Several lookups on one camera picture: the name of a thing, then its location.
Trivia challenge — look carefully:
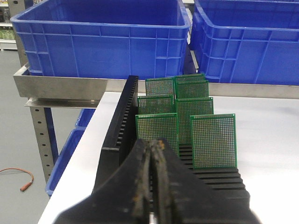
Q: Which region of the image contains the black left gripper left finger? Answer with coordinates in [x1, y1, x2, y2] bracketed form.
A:
[54, 140, 150, 224]

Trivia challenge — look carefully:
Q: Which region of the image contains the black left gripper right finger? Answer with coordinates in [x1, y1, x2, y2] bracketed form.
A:
[151, 139, 260, 224]

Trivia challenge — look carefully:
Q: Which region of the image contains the green perforated circuit board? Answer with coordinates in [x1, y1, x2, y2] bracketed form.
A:
[137, 94, 175, 114]
[175, 97, 214, 144]
[175, 73, 206, 82]
[190, 113, 237, 169]
[145, 77, 175, 96]
[175, 81, 209, 98]
[135, 113, 179, 157]

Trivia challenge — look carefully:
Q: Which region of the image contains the blue plastic crate lower shelf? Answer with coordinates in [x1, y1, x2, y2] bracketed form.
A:
[45, 109, 95, 197]

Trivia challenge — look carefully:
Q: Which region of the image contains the blue plastic crate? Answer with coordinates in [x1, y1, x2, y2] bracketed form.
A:
[190, 0, 299, 85]
[11, 0, 190, 80]

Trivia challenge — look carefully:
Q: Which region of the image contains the orange cable on floor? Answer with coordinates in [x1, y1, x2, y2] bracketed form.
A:
[0, 168, 35, 192]

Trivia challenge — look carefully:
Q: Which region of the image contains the perforated steel frame post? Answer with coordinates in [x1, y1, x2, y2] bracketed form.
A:
[30, 107, 58, 182]

